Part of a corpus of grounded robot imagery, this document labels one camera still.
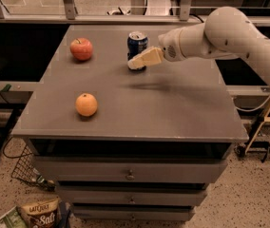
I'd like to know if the black cable on floor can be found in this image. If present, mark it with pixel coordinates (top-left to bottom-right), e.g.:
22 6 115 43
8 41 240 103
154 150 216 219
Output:
1 136 31 160

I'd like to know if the black wire basket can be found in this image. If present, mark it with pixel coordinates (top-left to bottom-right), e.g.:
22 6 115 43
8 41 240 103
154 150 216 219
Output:
11 146 55 192

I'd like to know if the red apple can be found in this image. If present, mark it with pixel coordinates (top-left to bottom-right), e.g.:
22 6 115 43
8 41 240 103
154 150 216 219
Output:
69 38 93 61

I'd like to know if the green snack bag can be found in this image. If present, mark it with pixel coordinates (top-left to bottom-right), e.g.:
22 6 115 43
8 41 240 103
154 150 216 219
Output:
0 207 28 228

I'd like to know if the wooden stand frame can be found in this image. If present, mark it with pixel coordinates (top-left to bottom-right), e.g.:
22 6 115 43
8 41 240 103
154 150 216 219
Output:
235 96 270 162

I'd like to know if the blue pepsi can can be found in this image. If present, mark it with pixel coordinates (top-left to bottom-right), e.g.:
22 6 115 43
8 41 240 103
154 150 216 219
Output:
127 31 148 60

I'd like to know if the brown chip bag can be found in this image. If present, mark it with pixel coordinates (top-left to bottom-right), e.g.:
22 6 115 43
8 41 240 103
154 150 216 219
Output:
20 199 59 228

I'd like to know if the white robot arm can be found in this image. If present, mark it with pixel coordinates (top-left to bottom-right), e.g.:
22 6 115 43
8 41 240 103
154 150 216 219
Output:
127 7 270 86

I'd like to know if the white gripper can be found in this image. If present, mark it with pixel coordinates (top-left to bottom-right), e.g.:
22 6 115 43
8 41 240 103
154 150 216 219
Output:
127 28 185 70

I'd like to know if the grey drawer cabinet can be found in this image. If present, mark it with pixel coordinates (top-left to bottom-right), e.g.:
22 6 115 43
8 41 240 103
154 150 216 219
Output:
13 25 247 220

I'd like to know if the orange fruit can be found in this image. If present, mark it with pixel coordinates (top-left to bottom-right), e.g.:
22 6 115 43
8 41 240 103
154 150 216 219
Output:
75 93 98 117

